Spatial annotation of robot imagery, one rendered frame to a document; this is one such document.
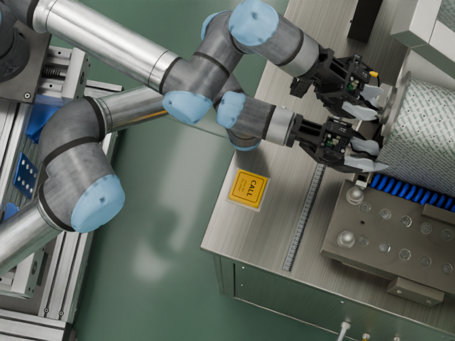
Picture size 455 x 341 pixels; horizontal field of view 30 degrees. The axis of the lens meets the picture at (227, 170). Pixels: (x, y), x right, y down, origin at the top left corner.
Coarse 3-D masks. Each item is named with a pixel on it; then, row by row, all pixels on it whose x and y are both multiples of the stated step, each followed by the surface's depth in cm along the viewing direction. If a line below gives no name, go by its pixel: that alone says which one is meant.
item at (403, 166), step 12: (384, 156) 169; (396, 156) 167; (408, 156) 164; (396, 168) 174; (408, 168) 171; (420, 168) 169; (432, 168) 166; (444, 168) 164; (408, 180) 178; (420, 180) 175; (432, 180) 173; (444, 180) 170; (444, 192) 178
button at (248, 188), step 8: (240, 176) 191; (248, 176) 191; (256, 176) 191; (240, 184) 190; (248, 184) 190; (256, 184) 190; (264, 184) 190; (232, 192) 190; (240, 192) 190; (248, 192) 190; (256, 192) 190; (240, 200) 189; (248, 200) 189; (256, 200) 189
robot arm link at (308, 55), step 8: (304, 32) 145; (304, 40) 143; (312, 40) 145; (304, 48) 143; (312, 48) 144; (296, 56) 143; (304, 56) 144; (312, 56) 144; (288, 64) 144; (296, 64) 144; (304, 64) 144; (312, 64) 145; (288, 72) 146; (296, 72) 146; (304, 72) 146
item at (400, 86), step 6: (402, 78) 158; (402, 84) 156; (402, 90) 155; (396, 96) 155; (396, 102) 155; (396, 108) 155; (390, 114) 155; (390, 120) 156; (384, 126) 160; (390, 126) 156; (384, 132) 158
